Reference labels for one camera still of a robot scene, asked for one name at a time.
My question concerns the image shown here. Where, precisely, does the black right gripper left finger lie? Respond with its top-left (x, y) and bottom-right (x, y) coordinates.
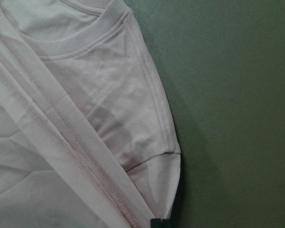
top-left (150, 218), bottom-right (162, 228)

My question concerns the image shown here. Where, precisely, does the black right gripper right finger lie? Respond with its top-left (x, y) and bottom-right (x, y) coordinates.
top-left (162, 218), bottom-right (171, 228)

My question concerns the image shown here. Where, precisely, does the pink Snoopy t-shirt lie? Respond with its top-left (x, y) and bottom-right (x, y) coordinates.
top-left (0, 0), bottom-right (181, 228)

